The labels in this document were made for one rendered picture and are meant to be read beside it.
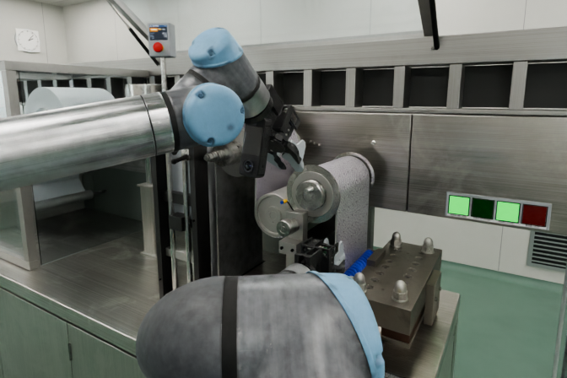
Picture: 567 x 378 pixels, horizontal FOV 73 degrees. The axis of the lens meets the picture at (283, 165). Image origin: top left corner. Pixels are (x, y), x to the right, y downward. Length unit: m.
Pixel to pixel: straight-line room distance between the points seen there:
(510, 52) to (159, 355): 1.04
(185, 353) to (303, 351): 0.10
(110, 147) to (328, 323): 0.29
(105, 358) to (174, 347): 0.92
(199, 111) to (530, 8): 3.25
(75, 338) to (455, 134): 1.26
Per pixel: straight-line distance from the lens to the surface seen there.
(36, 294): 1.45
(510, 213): 1.20
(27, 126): 0.47
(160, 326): 0.41
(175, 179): 1.11
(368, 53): 1.25
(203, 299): 0.39
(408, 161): 1.22
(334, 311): 0.38
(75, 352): 1.44
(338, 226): 0.98
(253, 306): 0.38
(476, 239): 3.70
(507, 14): 3.55
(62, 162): 0.47
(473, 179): 1.19
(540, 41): 1.18
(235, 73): 0.63
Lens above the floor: 1.49
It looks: 10 degrees down
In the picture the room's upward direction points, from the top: straight up
